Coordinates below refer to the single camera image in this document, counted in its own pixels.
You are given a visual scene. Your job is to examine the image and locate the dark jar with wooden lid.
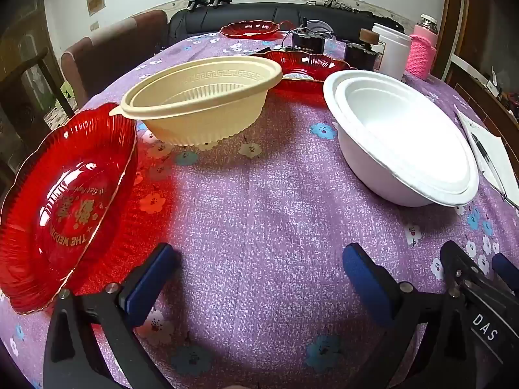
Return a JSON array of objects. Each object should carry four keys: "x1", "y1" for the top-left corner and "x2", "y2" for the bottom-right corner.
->
[{"x1": 344, "y1": 28, "x2": 386, "y2": 71}]

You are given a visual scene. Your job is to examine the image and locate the small red scalloped plate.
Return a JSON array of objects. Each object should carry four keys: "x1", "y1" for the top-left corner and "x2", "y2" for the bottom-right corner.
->
[{"x1": 220, "y1": 20, "x2": 281, "y2": 40}]

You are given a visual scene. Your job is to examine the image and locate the dark wooden chair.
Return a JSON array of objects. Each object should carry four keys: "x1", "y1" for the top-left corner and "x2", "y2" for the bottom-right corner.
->
[{"x1": 0, "y1": 46, "x2": 76, "y2": 163}]

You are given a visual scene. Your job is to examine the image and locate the black pen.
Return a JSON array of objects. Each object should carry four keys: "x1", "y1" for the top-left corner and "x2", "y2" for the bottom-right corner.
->
[{"x1": 470, "y1": 133, "x2": 502, "y2": 184}]

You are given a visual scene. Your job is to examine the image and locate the red plate with gold lettering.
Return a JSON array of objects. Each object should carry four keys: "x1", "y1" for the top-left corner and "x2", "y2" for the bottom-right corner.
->
[{"x1": 0, "y1": 102, "x2": 139, "y2": 315}]

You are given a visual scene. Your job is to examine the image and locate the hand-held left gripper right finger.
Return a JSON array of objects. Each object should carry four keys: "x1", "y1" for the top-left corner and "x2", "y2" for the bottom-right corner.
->
[{"x1": 343, "y1": 242, "x2": 479, "y2": 389}]

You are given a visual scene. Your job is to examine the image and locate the red plate with white sticker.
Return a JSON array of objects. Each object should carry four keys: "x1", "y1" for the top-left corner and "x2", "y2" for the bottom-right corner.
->
[{"x1": 249, "y1": 50, "x2": 353, "y2": 95}]

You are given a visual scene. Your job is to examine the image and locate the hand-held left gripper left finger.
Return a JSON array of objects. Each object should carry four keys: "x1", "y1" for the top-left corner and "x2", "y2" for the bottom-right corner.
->
[{"x1": 42, "y1": 242, "x2": 182, "y2": 389}]

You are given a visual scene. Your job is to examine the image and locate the black electronic device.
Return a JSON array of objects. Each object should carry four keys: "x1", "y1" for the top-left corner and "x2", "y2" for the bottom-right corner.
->
[{"x1": 284, "y1": 18, "x2": 337, "y2": 55}]

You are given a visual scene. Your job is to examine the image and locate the white paper sheet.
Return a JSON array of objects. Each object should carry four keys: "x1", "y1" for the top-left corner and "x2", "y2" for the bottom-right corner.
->
[{"x1": 453, "y1": 104, "x2": 519, "y2": 208}]

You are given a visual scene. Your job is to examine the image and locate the white plastic jar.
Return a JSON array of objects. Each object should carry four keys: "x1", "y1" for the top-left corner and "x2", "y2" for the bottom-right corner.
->
[{"x1": 372, "y1": 23, "x2": 412, "y2": 82}]

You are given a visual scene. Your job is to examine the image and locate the black leather sofa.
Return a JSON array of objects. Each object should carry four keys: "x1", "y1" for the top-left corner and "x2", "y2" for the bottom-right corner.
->
[{"x1": 168, "y1": 2, "x2": 406, "y2": 46}]

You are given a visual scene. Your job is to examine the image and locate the cream ribbed plastic bowl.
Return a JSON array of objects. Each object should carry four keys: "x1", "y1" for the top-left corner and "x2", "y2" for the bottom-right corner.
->
[{"x1": 132, "y1": 67, "x2": 269, "y2": 111}]

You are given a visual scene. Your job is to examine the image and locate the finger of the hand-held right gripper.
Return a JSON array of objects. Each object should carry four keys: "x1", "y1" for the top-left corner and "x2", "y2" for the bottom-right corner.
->
[
  {"x1": 440, "y1": 240, "x2": 487, "y2": 292},
  {"x1": 492, "y1": 252, "x2": 519, "y2": 290}
]

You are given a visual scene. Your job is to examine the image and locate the purple floral tablecloth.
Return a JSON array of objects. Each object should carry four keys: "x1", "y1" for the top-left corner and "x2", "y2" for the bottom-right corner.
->
[{"x1": 0, "y1": 32, "x2": 519, "y2": 389}]

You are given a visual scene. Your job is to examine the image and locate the brown cushioned chair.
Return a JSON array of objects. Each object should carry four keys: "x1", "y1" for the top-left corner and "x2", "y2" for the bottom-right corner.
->
[{"x1": 61, "y1": 9, "x2": 169, "y2": 107}]

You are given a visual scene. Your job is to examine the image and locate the wooden cabinet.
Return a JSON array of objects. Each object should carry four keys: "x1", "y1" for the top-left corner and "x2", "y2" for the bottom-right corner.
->
[{"x1": 432, "y1": 0, "x2": 519, "y2": 130}]

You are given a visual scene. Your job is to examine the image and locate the pink bottle with knit sleeve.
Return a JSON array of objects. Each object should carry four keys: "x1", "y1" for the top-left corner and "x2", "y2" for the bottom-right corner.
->
[{"x1": 407, "y1": 14, "x2": 439, "y2": 81}]

